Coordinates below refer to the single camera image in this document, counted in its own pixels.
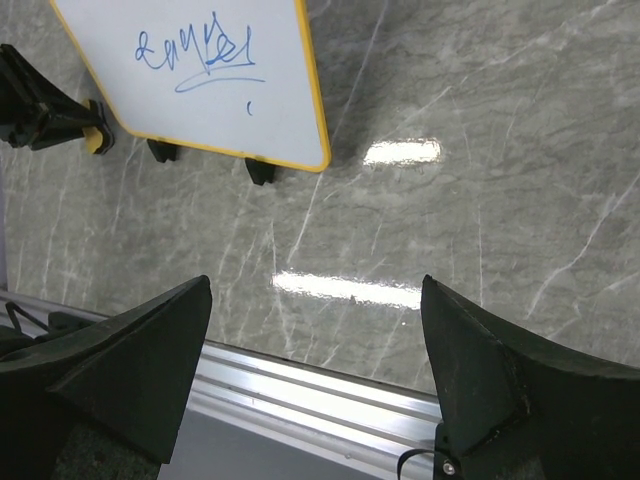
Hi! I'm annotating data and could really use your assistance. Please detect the yellow framed whiteboard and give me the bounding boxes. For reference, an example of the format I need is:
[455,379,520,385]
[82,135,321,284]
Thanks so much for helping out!
[52,0,331,172]

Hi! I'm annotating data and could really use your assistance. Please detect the wire whiteboard stand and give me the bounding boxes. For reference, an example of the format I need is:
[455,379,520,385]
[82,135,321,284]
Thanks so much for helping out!
[146,139,277,187]

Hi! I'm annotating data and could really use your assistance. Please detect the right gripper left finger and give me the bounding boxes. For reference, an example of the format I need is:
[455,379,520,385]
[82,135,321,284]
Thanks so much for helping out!
[1,276,212,479]

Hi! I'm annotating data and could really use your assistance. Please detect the aluminium mounting rail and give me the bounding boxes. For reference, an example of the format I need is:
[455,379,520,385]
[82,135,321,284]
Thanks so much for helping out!
[1,292,440,479]

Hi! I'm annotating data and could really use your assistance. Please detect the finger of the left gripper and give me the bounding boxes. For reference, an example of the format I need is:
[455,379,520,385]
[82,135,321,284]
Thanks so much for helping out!
[1,44,99,150]

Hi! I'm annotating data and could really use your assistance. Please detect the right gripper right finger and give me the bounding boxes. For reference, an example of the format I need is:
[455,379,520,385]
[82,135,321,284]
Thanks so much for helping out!
[421,277,639,479]

